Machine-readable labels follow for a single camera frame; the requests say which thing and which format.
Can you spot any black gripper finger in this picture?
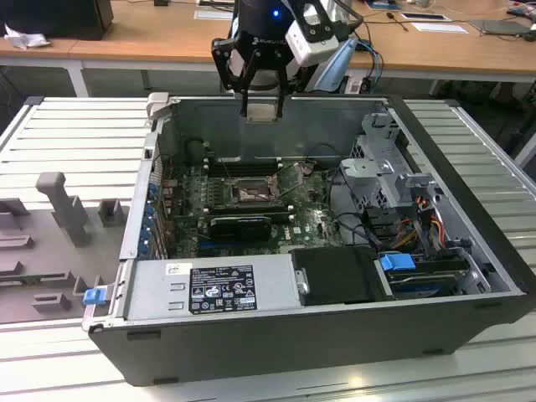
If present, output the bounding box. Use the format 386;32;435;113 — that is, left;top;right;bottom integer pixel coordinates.
274;66;291;121
211;37;263;118

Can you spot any silver CPU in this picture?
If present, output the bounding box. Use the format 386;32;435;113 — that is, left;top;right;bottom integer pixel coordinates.
245;102;280;124

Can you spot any metal socket cover frame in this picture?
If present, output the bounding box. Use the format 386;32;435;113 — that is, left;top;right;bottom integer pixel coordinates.
271;160;315;200

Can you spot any CPU socket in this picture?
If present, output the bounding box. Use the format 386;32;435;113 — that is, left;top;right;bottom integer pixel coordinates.
225;175;282;207

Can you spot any black plastic cover box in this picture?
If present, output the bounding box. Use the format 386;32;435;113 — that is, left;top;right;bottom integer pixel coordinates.
290;246;394;307

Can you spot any wooden desk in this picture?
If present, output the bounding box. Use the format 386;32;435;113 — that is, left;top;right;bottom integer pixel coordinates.
0;0;536;100

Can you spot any grey case release latch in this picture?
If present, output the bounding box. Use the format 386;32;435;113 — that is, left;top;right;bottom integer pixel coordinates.
146;92;171;123

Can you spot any black round speaker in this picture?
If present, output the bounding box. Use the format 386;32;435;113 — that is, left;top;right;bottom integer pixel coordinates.
185;139;207;165

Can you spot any silver metal drive cage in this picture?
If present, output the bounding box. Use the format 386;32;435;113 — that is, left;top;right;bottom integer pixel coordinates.
338;111;445;219

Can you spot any green motherboard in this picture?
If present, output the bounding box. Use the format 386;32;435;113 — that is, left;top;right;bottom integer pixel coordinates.
165;158;351;259

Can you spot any black graphics card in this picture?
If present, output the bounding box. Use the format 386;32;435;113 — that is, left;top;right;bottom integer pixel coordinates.
209;215;272;243

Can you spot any white framed tablet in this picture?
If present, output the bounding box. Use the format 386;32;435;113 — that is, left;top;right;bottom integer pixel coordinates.
399;11;452;23

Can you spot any white paper sheet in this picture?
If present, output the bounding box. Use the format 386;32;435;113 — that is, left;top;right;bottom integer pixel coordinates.
410;20;471;35

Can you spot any black computer tower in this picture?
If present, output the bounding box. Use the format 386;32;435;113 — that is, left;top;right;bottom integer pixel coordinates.
0;0;115;42

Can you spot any crumpled white paper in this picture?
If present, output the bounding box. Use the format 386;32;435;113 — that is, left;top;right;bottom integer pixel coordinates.
3;23;52;50

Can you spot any hard disk in blue carrier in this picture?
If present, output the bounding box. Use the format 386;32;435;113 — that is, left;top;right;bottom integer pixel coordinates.
379;250;461;299

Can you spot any black rating label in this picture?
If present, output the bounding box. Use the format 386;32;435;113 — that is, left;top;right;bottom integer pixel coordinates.
188;264;257;314

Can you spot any grey laptop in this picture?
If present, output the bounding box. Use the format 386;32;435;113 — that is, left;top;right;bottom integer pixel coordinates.
467;17;536;43

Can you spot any grey power supply unit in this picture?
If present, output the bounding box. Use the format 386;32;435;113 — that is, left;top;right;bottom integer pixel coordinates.
123;257;302;322

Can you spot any grey parts rack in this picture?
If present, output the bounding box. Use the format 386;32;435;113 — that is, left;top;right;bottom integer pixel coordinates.
0;170;131;324

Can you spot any black open PC case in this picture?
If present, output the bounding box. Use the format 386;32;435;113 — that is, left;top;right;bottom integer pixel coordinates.
81;92;536;386

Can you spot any grey desk cable tray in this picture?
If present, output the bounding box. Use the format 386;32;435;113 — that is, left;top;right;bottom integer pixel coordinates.
194;8;235;21

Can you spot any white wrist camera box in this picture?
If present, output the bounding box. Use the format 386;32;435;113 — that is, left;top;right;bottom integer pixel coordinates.
286;3;341;68

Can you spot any yellow power wire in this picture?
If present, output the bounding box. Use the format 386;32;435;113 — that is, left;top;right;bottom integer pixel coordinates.
391;232;420;250

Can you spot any orange power wire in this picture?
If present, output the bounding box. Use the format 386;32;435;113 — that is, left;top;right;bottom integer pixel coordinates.
426;209;446;250

